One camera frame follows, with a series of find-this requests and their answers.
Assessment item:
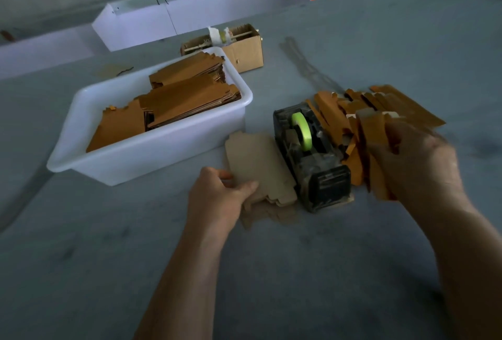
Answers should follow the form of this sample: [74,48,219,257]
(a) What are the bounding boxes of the white plastic bin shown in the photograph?
[46,46,254,186]

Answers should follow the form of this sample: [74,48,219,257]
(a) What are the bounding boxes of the green tape roll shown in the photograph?
[291,112,313,152]

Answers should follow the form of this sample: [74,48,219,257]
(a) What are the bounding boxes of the pile of beige blanks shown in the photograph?
[224,131,299,227]

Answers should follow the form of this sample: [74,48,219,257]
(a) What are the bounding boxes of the small cardboard box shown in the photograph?
[180,24,265,74]

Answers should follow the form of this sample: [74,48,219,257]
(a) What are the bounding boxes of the person's right hand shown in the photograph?
[369,120,467,207]

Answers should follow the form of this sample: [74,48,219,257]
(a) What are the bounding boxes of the person's right forearm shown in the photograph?
[424,195,502,340]

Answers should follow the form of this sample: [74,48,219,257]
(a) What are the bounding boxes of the pile of gold boxes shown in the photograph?
[306,85,447,201]

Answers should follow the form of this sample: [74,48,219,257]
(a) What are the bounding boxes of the black tape dispenser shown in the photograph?
[273,104,352,213]

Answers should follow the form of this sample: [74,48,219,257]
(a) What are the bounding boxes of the person's left hand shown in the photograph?
[186,166,260,235]

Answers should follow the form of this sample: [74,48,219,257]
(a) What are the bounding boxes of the person's left forearm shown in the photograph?
[135,226,229,340]

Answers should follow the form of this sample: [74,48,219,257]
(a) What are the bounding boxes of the gold cartons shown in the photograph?
[86,51,242,153]

